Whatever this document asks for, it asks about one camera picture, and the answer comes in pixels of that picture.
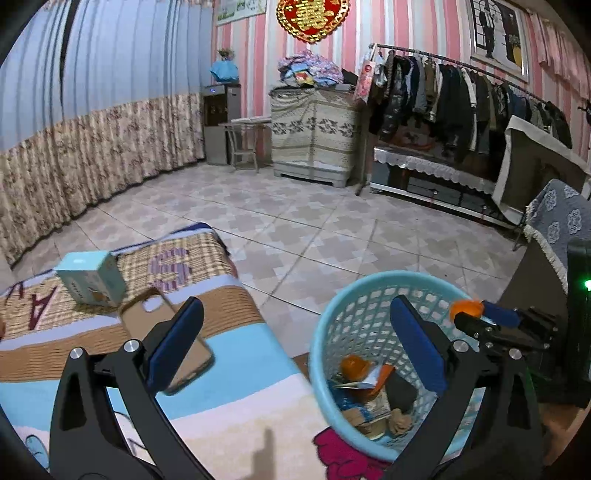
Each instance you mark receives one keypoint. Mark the pile of clothes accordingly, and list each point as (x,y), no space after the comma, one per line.
(309,69)

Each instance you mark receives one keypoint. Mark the blue bag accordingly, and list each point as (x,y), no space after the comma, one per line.
(225,72)

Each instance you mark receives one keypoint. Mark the white lace cloth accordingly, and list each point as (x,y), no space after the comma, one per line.
(415,161)

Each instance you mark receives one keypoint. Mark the television with white cloth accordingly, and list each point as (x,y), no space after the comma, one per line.
(526,170)

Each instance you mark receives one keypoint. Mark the grey patterned fringed cloth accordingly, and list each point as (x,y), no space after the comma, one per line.
(558,217)

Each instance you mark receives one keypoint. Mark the orange wrapper piece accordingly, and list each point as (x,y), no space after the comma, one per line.
(382,374)

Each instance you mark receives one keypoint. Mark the blue floral curtain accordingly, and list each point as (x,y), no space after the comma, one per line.
(138,69)
(27,115)

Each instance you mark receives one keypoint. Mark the red heart wall decoration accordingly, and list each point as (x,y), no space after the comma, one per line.
(314,18)

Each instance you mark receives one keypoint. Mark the small potted plant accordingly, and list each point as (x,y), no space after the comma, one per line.
(226,54)

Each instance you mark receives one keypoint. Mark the wall calendar picture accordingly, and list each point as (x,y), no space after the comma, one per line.
(240,9)

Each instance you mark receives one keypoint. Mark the framed wall picture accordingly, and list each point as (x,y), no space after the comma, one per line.
(498,37)

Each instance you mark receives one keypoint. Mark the grey water dispenser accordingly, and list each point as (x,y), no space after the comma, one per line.
(221,129)

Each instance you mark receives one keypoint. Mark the light blue plastic basket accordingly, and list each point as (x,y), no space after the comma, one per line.
(317,369)

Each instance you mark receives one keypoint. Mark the white paper piece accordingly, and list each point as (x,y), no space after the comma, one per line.
(364,383)

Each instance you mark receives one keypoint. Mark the pink hanging bag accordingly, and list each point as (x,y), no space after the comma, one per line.
(364,78)

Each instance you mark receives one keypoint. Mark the row of hanging clothes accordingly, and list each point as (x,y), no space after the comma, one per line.
(452,101)

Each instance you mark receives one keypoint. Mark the dark wooden furniture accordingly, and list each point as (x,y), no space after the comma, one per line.
(526,281)

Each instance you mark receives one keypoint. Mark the tangerine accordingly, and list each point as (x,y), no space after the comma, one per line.
(466,306)
(354,367)

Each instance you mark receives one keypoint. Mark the small folding table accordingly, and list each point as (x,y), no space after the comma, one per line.
(249,121)

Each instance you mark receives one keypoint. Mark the teal cardboard box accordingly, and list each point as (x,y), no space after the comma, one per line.
(92,281)

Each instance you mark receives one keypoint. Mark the low dark cabinet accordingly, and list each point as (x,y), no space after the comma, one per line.
(429,190)

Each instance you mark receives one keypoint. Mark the brown phone case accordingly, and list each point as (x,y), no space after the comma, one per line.
(143,318)

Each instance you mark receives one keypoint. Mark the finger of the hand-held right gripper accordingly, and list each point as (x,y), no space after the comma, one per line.
(480,330)
(501,314)

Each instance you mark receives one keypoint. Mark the brown paper scrap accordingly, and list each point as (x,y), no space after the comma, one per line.
(352,417)

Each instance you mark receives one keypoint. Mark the covered cabinet with clothes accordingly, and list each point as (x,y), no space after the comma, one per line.
(314,134)

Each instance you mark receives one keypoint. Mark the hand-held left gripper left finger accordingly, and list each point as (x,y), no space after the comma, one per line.
(178,346)

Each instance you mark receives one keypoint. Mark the metal clothes rack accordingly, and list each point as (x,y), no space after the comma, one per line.
(438,58)

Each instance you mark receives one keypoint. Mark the printed striped blanket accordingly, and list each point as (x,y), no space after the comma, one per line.
(258,369)

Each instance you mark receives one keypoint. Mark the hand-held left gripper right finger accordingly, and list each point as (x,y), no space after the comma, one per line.
(418,346)

